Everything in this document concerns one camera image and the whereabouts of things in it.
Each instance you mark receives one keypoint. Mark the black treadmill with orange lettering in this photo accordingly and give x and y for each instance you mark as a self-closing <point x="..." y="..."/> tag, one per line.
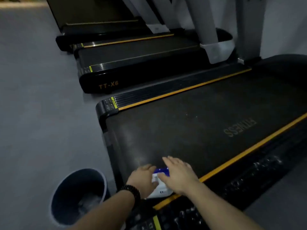
<point x="134" y="55"/>

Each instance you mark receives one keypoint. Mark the black treadmill with lettered belt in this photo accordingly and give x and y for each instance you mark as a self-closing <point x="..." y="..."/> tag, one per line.
<point x="192" y="112"/>

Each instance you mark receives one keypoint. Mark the person's right forearm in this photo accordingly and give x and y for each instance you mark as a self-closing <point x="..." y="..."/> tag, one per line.
<point x="215" y="208"/>

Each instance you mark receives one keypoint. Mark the black treadmill beside brown panel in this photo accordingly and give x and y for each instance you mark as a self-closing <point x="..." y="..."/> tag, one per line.
<point x="103" y="29"/>

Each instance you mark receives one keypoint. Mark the dark blue trash bin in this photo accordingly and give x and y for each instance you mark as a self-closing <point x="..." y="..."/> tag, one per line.
<point x="69" y="189"/>

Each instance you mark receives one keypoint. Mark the person's left forearm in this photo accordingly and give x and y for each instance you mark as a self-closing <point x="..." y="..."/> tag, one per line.
<point x="105" y="213"/>

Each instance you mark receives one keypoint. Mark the brown partition panel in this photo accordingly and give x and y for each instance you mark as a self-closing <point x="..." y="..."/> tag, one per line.
<point x="84" y="9"/>

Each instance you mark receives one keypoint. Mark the blue white wet wipe pack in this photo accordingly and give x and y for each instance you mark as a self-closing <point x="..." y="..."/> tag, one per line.
<point x="163" y="191"/>

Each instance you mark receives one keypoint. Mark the person's left hand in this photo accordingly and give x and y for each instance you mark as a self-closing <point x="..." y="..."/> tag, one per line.
<point x="141" y="179"/>

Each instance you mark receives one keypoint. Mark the person's right hand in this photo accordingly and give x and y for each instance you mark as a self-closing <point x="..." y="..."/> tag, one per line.
<point x="180" y="176"/>

